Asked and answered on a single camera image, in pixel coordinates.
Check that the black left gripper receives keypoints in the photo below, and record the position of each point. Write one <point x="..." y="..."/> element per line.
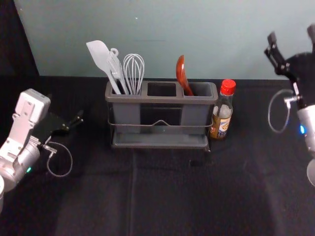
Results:
<point x="48" y="126"/>

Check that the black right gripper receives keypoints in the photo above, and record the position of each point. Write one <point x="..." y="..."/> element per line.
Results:
<point x="302" y="71"/>

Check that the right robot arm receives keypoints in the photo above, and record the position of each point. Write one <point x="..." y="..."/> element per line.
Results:
<point x="307" y="130"/>

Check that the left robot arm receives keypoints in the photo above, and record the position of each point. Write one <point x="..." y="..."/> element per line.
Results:
<point x="24" y="152"/>

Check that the black rack with steel bars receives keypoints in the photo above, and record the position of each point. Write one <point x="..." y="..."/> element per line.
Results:
<point x="125" y="113"/>

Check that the grey silicone spatula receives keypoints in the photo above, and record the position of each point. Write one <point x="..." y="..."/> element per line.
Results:
<point x="98" y="52"/>

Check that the sauce bottle with red cap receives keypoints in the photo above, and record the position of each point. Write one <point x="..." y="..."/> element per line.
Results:
<point x="222" y="115"/>

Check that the black side curtain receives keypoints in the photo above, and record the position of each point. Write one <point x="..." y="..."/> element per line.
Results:
<point x="14" y="37"/>

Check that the black table cloth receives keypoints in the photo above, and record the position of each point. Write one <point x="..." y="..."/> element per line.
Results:
<point x="157" y="196"/>

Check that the brown wooden spoon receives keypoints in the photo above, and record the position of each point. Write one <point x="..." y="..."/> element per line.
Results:
<point x="181" y="68"/>

